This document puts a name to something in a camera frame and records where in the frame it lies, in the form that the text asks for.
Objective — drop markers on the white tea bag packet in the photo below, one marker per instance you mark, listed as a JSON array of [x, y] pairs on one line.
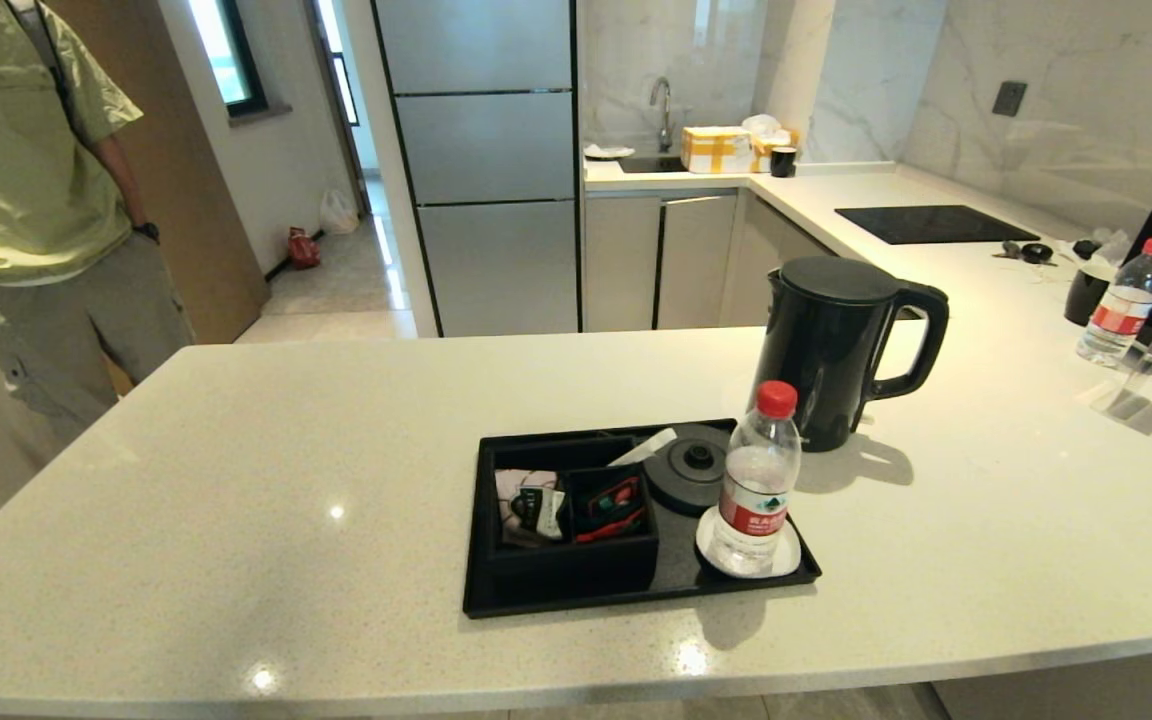
[[531, 505]]

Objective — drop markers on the clear water bottle red cap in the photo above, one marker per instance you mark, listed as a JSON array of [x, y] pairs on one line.
[[756, 480], [1121, 310]]

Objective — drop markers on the black electric kettle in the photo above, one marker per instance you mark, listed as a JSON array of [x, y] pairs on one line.
[[826, 340]]

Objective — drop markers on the dark green and red box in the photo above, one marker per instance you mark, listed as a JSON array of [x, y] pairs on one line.
[[611, 490]]

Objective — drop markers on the black round kettle base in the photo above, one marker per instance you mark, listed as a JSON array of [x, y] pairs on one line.
[[686, 470]]

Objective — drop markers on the small black cup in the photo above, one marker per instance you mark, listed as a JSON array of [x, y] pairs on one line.
[[783, 162]]

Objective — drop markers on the black mug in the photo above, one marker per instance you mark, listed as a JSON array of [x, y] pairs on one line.
[[1086, 295]]

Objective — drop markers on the grey cabinet door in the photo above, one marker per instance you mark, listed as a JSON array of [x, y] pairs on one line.
[[696, 250], [621, 260]]

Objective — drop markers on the white paper stick packet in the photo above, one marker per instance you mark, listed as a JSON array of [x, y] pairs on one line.
[[651, 445]]

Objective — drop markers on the red orange packet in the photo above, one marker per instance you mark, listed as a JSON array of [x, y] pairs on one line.
[[616, 525]]

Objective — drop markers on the grey corner cabinet front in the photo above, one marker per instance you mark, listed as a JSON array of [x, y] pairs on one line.
[[751, 260]]

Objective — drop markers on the black divided organizer box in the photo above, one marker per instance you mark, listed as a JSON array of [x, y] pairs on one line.
[[576, 570]]

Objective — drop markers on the steel sink basin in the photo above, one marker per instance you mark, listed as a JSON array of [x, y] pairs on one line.
[[651, 163]]

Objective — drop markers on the white dish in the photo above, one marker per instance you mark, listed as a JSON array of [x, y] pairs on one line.
[[608, 151]]

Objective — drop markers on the silver refrigerator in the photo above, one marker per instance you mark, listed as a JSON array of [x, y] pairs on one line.
[[486, 130]]

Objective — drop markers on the black serving tray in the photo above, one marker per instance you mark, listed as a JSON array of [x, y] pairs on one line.
[[676, 590]]

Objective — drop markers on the yellow white cardboard box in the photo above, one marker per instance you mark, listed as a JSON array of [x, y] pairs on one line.
[[716, 150]]

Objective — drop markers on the chrome sink faucet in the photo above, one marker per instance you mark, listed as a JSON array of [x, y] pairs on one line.
[[666, 120]]

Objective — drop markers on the white plastic bag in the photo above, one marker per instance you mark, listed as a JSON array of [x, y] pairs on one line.
[[339, 213]]

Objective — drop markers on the white round coaster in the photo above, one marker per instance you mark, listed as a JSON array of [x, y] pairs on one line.
[[788, 562]]

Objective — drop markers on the red bag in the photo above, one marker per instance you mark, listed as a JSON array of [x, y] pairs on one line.
[[303, 250]]

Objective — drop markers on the white tissue bundle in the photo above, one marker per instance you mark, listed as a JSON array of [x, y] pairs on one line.
[[764, 124]]

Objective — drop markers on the black induction cooktop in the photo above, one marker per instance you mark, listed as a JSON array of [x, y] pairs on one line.
[[936, 224]]

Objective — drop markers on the brown wooden door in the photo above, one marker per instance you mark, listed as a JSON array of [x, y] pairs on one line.
[[196, 200]]

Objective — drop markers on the dark framed window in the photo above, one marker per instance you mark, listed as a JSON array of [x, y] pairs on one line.
[[226, 50]]

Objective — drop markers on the black key fob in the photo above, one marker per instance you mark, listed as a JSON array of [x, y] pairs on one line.
[[1036, 252]]

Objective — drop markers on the small black round object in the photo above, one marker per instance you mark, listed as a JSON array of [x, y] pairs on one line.
[[1086, 247]]

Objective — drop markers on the clear plastic wrap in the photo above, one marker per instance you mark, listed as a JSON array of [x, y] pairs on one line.
[[1114, 245]]

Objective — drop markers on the person in green shirt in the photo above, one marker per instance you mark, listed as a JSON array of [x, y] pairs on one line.
[[26, 180]]

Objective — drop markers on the grey wall socket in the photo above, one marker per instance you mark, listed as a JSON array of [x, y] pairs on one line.
[[1010, 98]]

